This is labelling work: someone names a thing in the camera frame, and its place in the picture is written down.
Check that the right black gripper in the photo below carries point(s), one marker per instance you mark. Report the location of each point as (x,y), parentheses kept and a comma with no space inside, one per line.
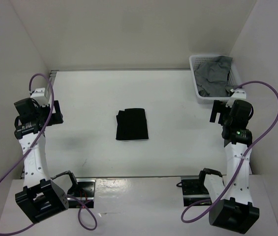
(219,106)

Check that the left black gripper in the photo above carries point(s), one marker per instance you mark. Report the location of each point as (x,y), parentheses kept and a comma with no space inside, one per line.
(55,118)

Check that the black skirt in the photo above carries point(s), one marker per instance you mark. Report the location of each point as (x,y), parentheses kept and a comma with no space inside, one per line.
(132,125)

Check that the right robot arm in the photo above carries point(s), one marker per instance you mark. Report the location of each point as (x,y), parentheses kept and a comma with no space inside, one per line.
(232,206)

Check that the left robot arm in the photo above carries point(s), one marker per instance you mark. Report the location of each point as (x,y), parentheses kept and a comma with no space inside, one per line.
(40,198)

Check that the white plastic basket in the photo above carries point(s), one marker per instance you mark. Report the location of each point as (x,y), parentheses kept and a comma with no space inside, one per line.
(216,98)

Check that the grey skirt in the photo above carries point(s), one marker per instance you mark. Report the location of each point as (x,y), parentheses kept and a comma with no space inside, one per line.
(214,76)

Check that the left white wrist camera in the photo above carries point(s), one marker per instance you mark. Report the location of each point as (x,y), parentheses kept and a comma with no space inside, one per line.
(40,96)

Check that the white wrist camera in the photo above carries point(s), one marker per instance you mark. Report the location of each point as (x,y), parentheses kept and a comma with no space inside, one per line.
(40,96)
(236,94)

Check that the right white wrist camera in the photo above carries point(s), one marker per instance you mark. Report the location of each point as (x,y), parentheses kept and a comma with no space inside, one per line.
(236,94)

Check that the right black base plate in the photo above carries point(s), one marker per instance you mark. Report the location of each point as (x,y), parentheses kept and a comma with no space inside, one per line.
(193,191)

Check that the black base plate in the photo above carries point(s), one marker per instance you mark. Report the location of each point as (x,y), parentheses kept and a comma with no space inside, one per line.
(193,191)
(84,190)

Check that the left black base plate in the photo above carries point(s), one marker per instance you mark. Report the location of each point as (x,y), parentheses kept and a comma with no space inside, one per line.
(84,190)

